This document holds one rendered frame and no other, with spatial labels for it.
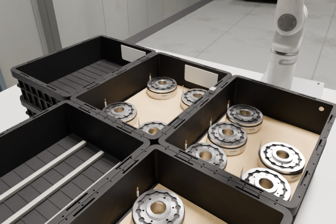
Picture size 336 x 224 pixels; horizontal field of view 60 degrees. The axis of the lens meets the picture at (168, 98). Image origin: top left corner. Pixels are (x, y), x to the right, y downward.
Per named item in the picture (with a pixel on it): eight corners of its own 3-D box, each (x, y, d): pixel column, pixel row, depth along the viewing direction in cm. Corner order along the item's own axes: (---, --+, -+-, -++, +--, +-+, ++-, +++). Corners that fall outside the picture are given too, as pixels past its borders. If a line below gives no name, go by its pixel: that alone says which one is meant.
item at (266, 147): (267, 138, 75) (267, 136, 75) (308, 153, 71) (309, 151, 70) (253, 161, 68) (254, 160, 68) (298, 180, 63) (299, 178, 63)
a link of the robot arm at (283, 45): (281, -2, 97) (273, 46, 106) (274, 5, 90) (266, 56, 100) (311, 0, 93) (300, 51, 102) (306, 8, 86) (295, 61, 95)
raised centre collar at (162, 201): (156, 195, 60) (156, 193, 59) (176, 207, 57) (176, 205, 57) (140, 211, 56) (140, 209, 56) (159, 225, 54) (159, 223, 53)
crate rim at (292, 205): (233, 80, 92) (234, 73, 90) (338, 112, 77) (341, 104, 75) (154, 149, 64) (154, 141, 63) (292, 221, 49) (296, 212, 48)
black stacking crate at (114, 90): (158, 80, 112) (158, 52, 106) (229, 105, 97) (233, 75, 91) (75, 133, 85) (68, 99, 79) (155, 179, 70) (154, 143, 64)
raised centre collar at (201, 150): (201, 147, 72) (201, 145, 72) (219, 155, 69) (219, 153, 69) (190, 158, 68) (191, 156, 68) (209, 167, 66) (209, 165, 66)
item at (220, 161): (197, 139, 75) (197, 137, 75) (233, 154, 70) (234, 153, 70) (175, 161, 68) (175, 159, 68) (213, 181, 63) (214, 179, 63)
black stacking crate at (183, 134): (230, 105, 97) (234, 75, 91) (326, 140, 82) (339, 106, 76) (156, 180, 70) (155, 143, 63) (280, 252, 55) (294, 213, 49)
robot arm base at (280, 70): (266, 84, 115) (273, 43, 105) (291, 89, 111) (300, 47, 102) (260, 95, 108) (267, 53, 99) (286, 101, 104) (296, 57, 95)
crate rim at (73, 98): (158, 57, 107) (158, 50, 105) (233, 80, 92) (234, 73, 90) (68, 105, 79) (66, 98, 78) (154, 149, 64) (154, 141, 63)
